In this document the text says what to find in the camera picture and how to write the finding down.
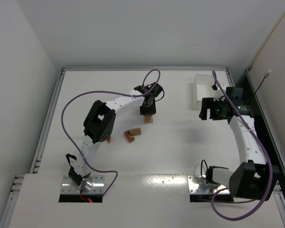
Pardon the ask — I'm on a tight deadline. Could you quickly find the small light wood cube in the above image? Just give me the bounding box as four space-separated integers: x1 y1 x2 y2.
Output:
145 115 153 122

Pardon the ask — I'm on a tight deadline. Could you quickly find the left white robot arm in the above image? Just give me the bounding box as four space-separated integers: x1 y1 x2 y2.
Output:
61 82 164 186

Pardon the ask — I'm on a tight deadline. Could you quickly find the white plastic box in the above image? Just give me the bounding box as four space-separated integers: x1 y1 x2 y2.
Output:
192 74 216 111

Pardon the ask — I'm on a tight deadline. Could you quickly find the light wood numbered plank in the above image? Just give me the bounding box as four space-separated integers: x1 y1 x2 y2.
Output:
144 116 153 124

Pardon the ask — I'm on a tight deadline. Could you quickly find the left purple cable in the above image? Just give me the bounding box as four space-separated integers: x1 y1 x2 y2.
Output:
61 69 161 194

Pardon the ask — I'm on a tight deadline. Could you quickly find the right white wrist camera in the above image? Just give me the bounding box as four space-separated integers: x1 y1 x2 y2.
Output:
211 83 224 101

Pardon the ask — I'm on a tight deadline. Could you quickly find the metal base plate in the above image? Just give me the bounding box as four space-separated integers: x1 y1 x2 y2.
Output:
187 175 226 195
60 175 105 195

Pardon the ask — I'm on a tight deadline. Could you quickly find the black cable white plug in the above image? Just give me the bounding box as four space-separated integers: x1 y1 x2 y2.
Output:
253 69 272 96

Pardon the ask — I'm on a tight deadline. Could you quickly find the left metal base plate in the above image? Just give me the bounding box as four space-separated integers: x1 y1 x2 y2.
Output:
60 175 105 195

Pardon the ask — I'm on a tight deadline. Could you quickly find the red-brown arch block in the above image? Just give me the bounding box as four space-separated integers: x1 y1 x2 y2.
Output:
124 130 135 143

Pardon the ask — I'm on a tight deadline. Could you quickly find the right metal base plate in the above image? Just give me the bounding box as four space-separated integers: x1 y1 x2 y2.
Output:
187 175 226 195

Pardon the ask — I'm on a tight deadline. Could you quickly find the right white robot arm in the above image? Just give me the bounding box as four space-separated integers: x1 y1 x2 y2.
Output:
199 87 280 200

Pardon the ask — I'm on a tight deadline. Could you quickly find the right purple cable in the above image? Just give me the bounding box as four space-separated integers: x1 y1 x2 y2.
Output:
210 70 274 221

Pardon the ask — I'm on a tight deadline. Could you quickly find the purple cable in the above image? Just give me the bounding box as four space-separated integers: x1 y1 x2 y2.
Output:
61 69 161 194
210 70 274 221

